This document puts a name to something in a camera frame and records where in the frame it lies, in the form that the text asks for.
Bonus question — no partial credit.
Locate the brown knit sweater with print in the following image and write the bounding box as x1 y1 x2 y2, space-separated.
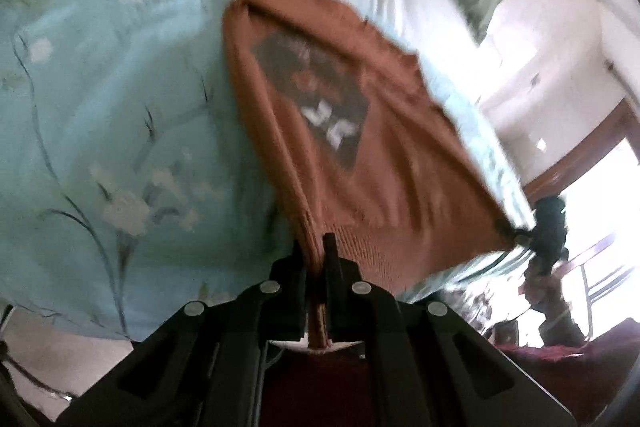
222 0 517 353

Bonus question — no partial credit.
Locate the metal chair frame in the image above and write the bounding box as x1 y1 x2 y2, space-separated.
562 234 640 340

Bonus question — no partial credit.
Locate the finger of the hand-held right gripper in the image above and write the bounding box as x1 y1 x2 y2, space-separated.
496 220 535 250

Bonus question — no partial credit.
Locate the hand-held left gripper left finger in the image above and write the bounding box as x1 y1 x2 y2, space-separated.
57 240 308 427

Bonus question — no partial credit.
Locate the light blue floral bedsheet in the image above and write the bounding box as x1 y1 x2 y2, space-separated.
0 0 534 343

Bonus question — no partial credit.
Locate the wooden door frame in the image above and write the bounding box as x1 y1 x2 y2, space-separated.
523 97 640 202

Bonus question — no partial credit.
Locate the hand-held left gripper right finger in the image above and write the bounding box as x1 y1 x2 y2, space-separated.
323 233 577 427

